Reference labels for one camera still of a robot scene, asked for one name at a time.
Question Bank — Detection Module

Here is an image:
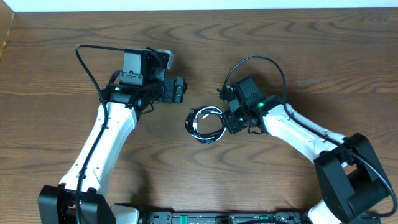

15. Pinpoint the white usb cable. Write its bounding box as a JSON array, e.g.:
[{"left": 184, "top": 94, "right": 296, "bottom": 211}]
[{"left": 192, "top": 106, "right": 227, "bottom": 142}]

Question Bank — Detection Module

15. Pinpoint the black usb cable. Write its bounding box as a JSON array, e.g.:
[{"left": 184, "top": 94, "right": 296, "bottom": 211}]
[{"left": 184, "top": 105, "right": 227, "bottom": 145}]

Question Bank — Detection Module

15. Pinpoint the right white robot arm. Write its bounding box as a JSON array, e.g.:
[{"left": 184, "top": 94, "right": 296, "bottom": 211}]
[{"left": 218, "top": 77, "right": 392, "bottom": 223}]

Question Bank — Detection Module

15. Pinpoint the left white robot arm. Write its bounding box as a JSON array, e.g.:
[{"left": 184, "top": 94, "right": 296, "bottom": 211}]
[{"left": 38, "top": 47, "right": 187, "bottom": 223}]

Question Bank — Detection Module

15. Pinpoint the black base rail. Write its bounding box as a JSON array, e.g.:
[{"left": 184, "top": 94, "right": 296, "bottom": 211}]
[{"left": 137, "top": 211, "right": 310, "bottom": 224}]

